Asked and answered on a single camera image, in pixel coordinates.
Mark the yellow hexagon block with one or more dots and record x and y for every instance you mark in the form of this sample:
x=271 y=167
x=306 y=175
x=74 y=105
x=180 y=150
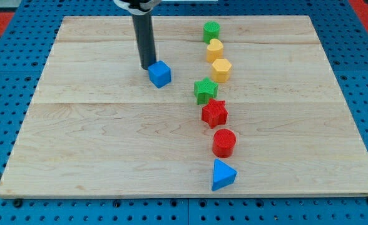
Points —
x=221 y=70

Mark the green star block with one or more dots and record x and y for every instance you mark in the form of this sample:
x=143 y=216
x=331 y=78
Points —
x=204 y=90

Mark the red star block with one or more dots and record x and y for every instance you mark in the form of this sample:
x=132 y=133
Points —
x=214 y=113

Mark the green cylinder block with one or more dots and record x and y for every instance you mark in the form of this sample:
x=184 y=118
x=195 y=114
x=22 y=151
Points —
x=211 y=30

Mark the blue cube block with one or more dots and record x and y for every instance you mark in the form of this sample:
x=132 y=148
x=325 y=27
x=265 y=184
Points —
x=159 y=74

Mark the blue triangle block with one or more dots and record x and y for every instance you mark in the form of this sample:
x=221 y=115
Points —
x=223 y=175

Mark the yellow heart block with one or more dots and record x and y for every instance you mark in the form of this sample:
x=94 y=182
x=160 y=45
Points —
x=214 y=50

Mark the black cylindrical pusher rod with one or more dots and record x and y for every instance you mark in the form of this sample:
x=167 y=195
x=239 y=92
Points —
x=145 y=39

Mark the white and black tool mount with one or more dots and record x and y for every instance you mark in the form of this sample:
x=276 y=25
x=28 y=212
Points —
x=137 y=7

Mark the red cylinder block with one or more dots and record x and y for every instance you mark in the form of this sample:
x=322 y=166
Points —
x=224 y=141

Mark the wooden board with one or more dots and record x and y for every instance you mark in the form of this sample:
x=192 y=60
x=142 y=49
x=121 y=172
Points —
x=97 y=128

